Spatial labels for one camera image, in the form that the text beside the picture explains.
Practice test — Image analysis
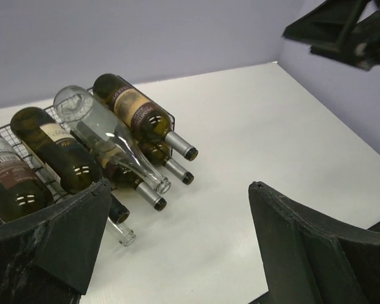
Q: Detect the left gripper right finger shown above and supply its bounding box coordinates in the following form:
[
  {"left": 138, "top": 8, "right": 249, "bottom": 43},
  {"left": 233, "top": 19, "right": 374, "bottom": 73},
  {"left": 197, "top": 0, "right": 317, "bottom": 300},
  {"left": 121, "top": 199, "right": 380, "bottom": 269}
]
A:
[{"left": 248, "top": 182, "right": 380, "bottom": 303}]

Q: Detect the dark bottle label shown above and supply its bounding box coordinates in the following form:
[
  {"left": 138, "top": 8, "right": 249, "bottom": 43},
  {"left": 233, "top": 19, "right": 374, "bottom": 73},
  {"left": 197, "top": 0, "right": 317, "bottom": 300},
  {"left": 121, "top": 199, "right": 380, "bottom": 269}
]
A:
[{"left": 103, "top": 161, "right": 167, "bottom": 212}]

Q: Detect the black wire wine rack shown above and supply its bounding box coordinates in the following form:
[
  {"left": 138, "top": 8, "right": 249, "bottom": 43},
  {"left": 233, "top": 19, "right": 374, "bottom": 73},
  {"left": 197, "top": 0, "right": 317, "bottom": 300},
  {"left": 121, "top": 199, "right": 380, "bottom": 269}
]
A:
[{"left": 0, "top": 74, "right": 177, "bottom": 229}]

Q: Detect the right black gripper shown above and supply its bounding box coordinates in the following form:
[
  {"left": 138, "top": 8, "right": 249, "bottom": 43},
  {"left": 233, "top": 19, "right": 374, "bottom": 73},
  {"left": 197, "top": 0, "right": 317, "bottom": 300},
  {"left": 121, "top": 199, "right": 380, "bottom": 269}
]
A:
[{"left": 283, "top": 1, "right": 380, "bottom": 71}]

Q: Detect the green bottle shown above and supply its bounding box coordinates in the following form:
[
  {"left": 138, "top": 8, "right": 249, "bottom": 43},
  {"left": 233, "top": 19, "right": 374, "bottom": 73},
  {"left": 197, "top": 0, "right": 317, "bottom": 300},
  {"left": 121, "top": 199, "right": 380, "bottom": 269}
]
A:
[
  {"left": 0, "top": 136, "right": 54, "bottom": 224},
  {"left": 92, "top": 73, "right": 198, "bottom": 161},
  {"left": 10, "top": 107, "right": 103, "bottom": 195}
]

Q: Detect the olive bottle tan label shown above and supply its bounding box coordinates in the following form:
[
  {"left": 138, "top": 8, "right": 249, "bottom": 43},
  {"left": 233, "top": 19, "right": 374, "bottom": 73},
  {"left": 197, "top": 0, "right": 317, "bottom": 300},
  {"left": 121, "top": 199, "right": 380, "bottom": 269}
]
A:
[{"left": 138, "top": 142, "right": 194, "bottom": 185}]

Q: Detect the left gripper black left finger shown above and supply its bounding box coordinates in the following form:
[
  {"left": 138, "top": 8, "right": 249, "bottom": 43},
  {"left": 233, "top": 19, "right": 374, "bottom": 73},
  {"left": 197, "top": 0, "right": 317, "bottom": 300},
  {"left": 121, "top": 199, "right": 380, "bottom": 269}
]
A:
[{"left": 0, "top": 179, "right": 111, "bottom": 303}]

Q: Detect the clear glass bottle front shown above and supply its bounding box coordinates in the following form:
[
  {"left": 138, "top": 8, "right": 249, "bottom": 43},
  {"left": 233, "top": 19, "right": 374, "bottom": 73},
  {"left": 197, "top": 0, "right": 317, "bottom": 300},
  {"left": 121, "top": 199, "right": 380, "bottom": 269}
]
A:
[{"left": 106, "top": 218, "right": 136, "bottom": 247}]

